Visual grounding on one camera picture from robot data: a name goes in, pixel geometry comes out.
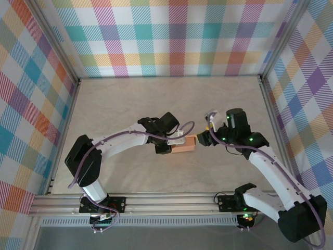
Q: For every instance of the orange cardboard paper box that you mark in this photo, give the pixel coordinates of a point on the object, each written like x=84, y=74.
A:
x=186, y=148

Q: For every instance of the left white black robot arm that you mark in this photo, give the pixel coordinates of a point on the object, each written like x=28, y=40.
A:
x=83, y=161

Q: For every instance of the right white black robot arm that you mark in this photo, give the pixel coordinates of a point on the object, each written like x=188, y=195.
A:
x=299, y=221

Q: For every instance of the right aluminium side rail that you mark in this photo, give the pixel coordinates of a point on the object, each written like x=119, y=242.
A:
x=277, y=117

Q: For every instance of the aluminium side rail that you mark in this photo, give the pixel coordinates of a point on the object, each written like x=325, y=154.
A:
x=63, y=125
x=277, y=117

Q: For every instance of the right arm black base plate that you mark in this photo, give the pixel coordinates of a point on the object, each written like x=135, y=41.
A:
x=226, y=203

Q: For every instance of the wide aluminium mounting rail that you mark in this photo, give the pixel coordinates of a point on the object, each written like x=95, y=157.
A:
x=169, y=204

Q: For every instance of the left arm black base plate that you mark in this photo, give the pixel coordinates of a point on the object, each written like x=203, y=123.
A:
x=118, y=204

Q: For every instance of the left aluminium side rail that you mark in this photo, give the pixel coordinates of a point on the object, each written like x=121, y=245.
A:
x=63, y=125

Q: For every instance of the right aluminium frame post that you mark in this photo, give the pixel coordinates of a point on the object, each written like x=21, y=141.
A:
x=284, y=41

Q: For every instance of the aluminium frame post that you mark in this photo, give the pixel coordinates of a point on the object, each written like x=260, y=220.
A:
x=54, y=44
x=284, y=41

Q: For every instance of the left aluminium frame post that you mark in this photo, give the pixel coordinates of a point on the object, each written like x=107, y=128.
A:
x=54, y=44

